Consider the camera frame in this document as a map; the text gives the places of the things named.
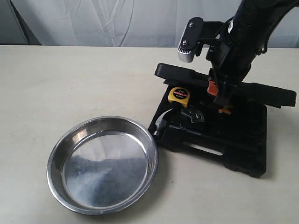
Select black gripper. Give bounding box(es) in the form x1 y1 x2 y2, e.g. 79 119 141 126
195 21 251 105

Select round steel bowl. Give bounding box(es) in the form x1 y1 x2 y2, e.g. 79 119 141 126
46 116 159 215

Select yellow handled pliers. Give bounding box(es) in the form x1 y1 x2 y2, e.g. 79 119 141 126
218 107 233 115

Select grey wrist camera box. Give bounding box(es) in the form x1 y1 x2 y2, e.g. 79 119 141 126
178 17 204 63

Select black plastic tool case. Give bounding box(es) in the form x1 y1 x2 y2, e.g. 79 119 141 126
149 63 297 178

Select claw hammer black handle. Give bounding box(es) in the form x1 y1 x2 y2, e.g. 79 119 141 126
153 107 201 136

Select yellow tape measure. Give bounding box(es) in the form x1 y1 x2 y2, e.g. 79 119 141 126
168 87 190 107

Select adjustable steel wrench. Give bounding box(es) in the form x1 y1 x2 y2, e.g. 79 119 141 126
181 105 205 124

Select white backdrop curtain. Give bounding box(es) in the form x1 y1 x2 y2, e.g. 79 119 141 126
9 0 299 49

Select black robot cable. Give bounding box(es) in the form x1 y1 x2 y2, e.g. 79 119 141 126
258 0 299 56

